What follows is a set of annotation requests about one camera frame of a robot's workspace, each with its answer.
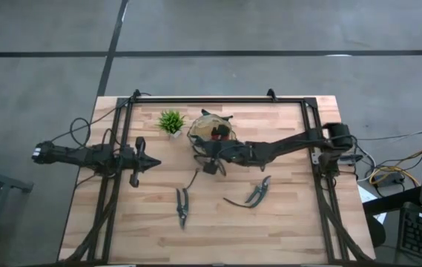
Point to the red item inside bag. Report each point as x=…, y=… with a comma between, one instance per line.
x=216, y=138

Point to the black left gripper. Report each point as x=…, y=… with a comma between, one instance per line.
x=134, y=161

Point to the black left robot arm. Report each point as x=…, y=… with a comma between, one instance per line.
x=77, y=154

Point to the white paper sheet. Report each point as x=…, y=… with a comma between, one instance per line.
x=366, y=194

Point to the green plant in white pot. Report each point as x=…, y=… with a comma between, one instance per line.
x=171, y=121

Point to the black round stool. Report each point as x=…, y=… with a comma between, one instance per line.
x=377, y=233

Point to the black metal table frame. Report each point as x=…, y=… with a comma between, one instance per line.
x=121, y=207

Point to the beige canvas gardening bag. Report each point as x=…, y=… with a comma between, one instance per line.
x=203, y=128

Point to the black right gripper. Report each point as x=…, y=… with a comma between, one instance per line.
x=229, y=153

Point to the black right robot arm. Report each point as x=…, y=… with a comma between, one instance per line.
x=288, y=144

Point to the grey metal stand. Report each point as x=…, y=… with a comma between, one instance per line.
x=6, y=182

